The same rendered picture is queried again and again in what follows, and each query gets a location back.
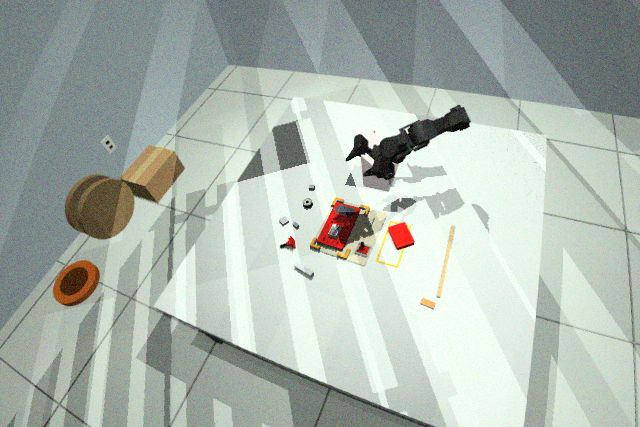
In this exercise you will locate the small brown block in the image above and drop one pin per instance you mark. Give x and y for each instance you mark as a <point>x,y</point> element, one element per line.
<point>428,303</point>

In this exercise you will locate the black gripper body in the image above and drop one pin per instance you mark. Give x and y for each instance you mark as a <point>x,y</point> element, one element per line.
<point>361,145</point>

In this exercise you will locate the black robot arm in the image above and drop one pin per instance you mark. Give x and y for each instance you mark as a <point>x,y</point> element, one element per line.
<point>420,133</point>

